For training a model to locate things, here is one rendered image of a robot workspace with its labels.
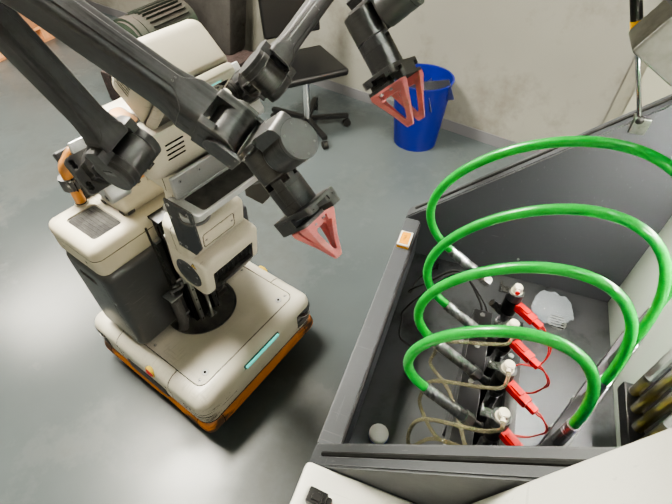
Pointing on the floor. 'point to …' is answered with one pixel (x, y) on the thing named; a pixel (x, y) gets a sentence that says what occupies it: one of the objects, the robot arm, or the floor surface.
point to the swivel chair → (303, 62)
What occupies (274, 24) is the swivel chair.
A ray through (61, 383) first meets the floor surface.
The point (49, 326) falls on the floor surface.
